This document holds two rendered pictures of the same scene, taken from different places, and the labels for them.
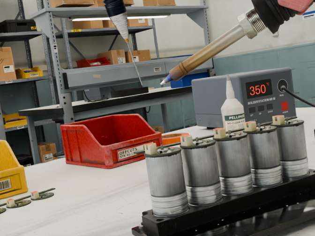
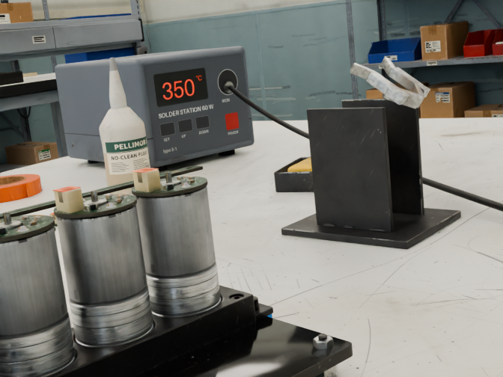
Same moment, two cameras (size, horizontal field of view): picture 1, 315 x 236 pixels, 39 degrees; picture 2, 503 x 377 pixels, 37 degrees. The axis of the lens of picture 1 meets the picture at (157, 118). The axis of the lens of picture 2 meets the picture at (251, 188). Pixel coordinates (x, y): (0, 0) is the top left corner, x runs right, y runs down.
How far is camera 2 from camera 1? 0.12 m
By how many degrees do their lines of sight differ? 15
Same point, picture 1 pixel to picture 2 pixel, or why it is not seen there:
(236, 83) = (135, 75)
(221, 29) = not seen: outside the picture
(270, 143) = (117, 243)
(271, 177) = (120, 325)
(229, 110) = (115, 131)
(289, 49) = (275, 13)
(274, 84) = (212, 78)
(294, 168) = (182, 294)
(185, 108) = not seen: hidden behind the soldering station
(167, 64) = (57, 31)
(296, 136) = (186, 218)
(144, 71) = (13, 42)
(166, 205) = not seen: outside the picture
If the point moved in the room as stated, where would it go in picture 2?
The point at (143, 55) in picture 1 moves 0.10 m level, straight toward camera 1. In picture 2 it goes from (19, 13) to (18, 13)
